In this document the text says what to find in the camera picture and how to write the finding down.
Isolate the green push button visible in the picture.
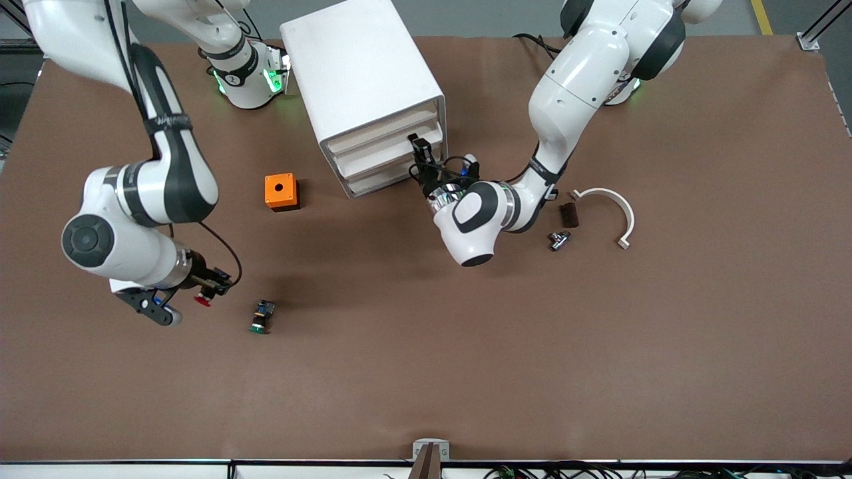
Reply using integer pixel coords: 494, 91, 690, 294
249, 299, 278, 335

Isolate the brown table cover sheet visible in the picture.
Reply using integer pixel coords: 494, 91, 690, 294
0, 33, 852, 463

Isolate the brown wedge piece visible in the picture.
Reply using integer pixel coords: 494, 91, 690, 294
407, 444, 444, 479

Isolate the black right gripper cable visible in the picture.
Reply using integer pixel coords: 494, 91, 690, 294
106, 0, 244, 288

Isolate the orange button enclosure box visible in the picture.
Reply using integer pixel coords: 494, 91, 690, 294
264, 173, 301, 213

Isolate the black arm base cable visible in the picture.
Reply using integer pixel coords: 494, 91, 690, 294
513, 33, 566, 62

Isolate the white curved plastic bracket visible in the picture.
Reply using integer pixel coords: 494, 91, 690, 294
570, 188, 636, 251

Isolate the white table edge rail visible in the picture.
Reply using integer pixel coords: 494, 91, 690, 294
0, 460, 852, 479

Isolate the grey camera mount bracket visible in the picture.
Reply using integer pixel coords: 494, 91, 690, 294
413, 438, 451, 462

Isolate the aluminium frame profile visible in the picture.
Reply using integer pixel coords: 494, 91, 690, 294
0, 0, 47, 58
797, 0, 852, 51

